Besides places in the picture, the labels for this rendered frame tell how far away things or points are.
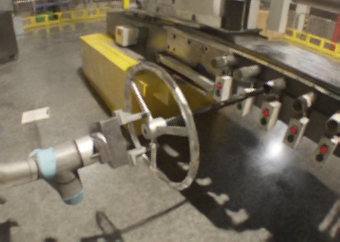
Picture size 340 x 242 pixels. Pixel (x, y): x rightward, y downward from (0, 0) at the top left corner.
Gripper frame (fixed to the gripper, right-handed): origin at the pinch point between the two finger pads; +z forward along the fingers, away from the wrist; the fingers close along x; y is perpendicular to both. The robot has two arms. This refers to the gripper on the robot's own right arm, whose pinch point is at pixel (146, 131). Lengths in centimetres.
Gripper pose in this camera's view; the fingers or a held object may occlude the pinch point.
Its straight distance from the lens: 66.1
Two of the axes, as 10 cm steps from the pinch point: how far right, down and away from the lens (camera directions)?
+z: 8.2, -2.7, 5.0
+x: 2.3, 9.6, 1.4
